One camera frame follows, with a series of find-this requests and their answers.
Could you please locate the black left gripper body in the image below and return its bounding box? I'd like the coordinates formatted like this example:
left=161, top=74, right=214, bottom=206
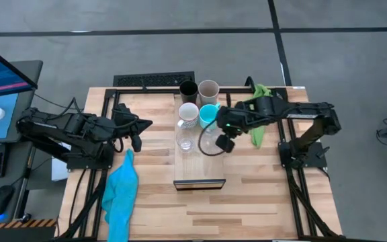
left=110, top=115, right=140, bottom=140

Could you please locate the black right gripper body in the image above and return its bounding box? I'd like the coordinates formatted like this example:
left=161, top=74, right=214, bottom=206
left=216, top=102, right=254, bottom=136

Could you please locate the clear glass cup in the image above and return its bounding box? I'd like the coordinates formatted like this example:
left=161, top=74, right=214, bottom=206
left=175, top=129, right=196, bottom=153
left=200, top=129, right=227, bottom=156

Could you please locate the teal mug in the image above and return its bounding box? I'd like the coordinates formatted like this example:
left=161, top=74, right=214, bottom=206
left=198, top=102, right=221, bottom=130

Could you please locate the tall beige cup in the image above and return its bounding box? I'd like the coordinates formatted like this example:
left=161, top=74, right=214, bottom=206
left=198, top=79, right=220, bottom=108

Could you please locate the white patterned mug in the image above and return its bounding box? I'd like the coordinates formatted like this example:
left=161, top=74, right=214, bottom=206
left=177, top=102, right=200, bottom=130

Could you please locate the tall black cup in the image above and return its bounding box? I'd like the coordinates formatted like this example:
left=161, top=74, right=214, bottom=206
left=179, top=80, right=200, bottom=105

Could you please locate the green cloth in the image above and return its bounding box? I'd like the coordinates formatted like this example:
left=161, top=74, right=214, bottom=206
left=235, top=83, right=274, bottom=149

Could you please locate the black perforated panel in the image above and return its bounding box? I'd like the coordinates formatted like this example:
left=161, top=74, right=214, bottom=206
left=112, top=71, right=196, bottom=89

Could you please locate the blue cloth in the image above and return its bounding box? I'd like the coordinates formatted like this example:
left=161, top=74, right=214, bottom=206
left=101, top=148, right=140, bottom=242

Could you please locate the white paper sheet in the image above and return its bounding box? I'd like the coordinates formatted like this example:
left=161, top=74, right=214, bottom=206
left=51, top=157, right=69, bottom=182

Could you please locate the grey computer desk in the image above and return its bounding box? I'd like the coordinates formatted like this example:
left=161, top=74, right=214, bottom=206
left=0, top=59, right=44, bottom=225

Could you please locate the black computer mouse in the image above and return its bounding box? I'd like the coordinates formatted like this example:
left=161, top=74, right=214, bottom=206
left=0, top=184, right=15, bottom=218

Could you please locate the black case with hazard stripe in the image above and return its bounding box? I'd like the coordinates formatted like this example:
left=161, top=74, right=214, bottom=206
left=0, top=218, right=58, bottom=242

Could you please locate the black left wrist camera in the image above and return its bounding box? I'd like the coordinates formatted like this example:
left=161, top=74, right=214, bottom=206
left=117, top=103, right=131, bottom=117

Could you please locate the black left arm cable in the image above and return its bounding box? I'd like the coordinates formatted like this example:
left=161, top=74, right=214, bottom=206
left=69, top=97, right=140, bottom=154

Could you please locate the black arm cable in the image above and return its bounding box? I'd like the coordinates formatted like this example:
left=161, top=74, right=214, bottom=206
left=198, top=118, right=230, bottom=157
left=69, top=97, right=140, bottom=154

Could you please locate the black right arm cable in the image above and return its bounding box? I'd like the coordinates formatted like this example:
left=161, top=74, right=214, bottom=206
left=198, top=118, right=230, bottom=157

